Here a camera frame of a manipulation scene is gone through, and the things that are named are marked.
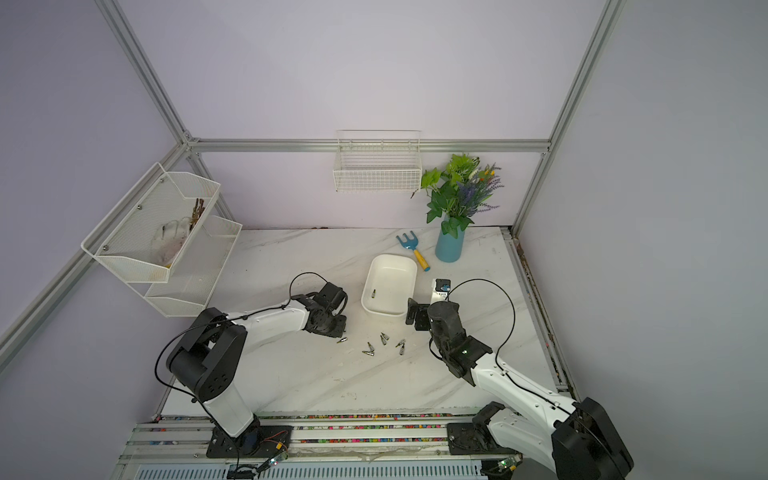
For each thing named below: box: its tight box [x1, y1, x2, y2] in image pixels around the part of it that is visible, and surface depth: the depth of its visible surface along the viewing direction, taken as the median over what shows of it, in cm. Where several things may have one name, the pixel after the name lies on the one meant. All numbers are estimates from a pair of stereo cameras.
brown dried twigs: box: [189, 198, 205, 231], surface depth 83 cm
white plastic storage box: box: [361, 253, 418, 317], surface depth 103 cm
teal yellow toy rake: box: [396, 231, 431, 272], surface depth 117 cm
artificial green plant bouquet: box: [410, 154, 504, 239], surface depth 90 cm
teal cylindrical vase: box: [435, 222, 465, 263], surface depth 110 cm
